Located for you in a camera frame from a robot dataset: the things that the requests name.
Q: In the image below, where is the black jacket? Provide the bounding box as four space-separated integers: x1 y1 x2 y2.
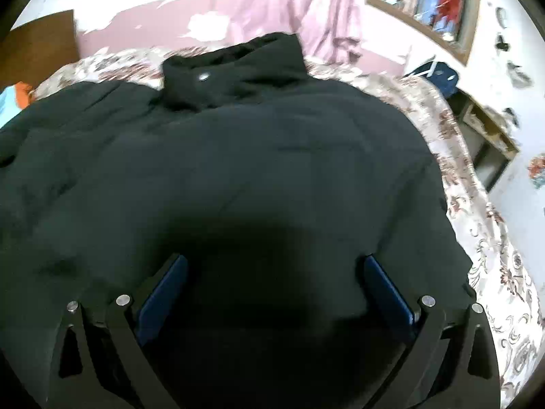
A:
1 33 475 408

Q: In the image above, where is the orange blue brown clothes pile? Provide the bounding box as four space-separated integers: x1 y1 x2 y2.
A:
0 82 33 127

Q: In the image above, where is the floral satin bedspread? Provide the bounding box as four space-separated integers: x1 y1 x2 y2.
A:
33 35 544 408

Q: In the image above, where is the wooden desk shelf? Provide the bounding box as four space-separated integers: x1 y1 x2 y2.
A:
447 91 520 192

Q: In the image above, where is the dark blue backpack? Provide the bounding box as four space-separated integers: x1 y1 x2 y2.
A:
406 60 459 99

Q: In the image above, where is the wooden headboard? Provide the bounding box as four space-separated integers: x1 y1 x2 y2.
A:
0 10 80 90

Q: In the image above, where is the pink curtain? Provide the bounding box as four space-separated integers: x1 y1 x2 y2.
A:
228 0 366 64

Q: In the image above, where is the round wall clock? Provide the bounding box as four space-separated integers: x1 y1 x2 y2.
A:
495 6 508 30

